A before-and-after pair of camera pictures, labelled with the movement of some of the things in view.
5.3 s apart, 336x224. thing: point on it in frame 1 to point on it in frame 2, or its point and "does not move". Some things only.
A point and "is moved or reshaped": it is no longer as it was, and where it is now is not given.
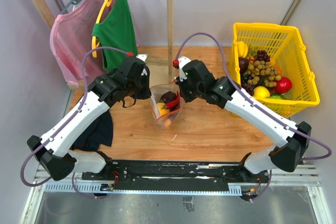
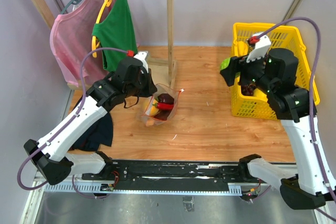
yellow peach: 162,111 to 154,109
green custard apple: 277,96 is moved or reshaped
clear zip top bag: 166,103 is moved or reshaped
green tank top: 117,31 does not move
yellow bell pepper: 242,49 does not move
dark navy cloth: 100,132 does not move
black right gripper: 188,98 to 235,65
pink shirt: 71,36 does not move
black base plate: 176,176 does not move
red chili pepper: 174,104 to 164,106
